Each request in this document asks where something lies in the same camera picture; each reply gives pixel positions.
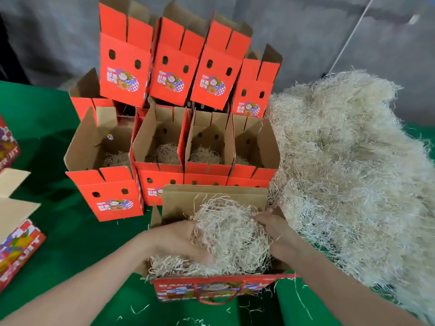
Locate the person's right hand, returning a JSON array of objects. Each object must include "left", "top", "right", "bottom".
[{"left": 253, "top": 210, "right": 303, "bottom": 265}]

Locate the person's left hand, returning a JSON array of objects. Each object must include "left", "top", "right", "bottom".
[{"left": 139, "top": 221, "right": 214, "bottom": 265}]

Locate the pile of wood wool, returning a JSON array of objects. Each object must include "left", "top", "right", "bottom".
[{"left": 265, "top": 70, "right": 435, "bottom": 323}]

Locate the group of red boxes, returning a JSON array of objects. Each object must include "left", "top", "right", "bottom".
[{"left": 0, "top": 115, "right": 47, "bottom": 292}]

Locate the person's left forearm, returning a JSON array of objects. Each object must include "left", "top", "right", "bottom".
[{"left": 0, "top": 240, "right": 157, "bottom": 326}]

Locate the person's right forearm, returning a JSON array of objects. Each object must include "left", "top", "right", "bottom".
[{"left": 285, "top": 237, "right": 425, "bottom": 326}]

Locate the white pole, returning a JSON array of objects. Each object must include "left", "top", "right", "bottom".
[{"left": 328, "top": 0, "right": 376, "bottom": 75}]

